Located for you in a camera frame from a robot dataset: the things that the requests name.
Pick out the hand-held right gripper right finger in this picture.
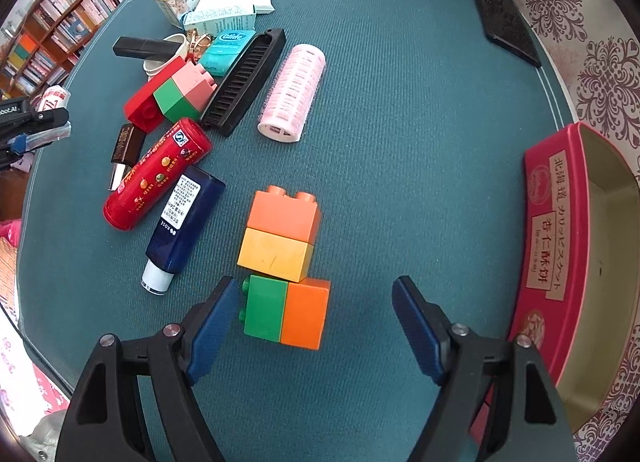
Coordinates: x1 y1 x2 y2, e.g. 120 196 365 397
391 276 576 462

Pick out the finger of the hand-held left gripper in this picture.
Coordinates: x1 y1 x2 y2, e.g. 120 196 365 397
11 108 71 153

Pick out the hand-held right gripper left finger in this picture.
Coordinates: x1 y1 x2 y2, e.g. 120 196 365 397
55 276 242 462

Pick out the green toy block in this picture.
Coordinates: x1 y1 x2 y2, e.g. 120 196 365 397
153 77 202 124
241 274 289 344

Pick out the small brown bottle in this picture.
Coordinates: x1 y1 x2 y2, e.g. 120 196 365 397
109 123 147 192

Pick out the orange toy block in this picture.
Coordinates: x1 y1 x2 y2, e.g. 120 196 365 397
279 278 332 352
247 185 323 246

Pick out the red toy block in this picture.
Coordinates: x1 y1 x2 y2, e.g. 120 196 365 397
124 56 187 133

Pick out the black tube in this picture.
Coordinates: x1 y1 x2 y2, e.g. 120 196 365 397
112 36 185 62

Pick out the dark blue bottle white cap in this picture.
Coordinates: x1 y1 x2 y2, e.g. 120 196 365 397
141 165 227 297

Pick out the cream round cup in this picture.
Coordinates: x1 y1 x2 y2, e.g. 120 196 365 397
142 33 190 81

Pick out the red printed tube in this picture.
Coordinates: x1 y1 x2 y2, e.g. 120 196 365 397
103 117 212 232

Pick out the pink toy block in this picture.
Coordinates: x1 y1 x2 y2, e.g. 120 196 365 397
165 62 219 115

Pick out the pink tin box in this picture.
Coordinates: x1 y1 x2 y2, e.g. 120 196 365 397
506 122 640 443

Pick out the teal dental floss container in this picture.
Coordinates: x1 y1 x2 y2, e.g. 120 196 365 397
199 29 257 78

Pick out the black folding comb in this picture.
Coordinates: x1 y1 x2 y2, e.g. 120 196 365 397
200 28 287 138

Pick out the pink hair roller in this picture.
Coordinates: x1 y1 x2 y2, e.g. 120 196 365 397
257 43 328 144

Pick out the teal felt desktop mat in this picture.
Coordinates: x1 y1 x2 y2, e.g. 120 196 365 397
15 0 576 462

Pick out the white red printed packet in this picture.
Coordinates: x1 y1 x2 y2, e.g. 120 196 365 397
30 84 71 114

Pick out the wooden bookshelf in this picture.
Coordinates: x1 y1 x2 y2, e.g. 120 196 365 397
0 0 151 100

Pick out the gold hair clip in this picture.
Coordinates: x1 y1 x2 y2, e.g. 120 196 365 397
184 29 215 64

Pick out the teal white carton box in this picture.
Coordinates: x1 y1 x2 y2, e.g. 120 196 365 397
182 9 257 37

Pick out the pink floral cloth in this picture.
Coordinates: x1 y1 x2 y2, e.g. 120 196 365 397
0 312 71 438

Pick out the black textured pad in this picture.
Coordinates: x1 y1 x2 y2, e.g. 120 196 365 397
468 0 543 68

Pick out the white purple patterned tablecloth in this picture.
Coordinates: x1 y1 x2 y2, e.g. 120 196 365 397
440 0 640 462

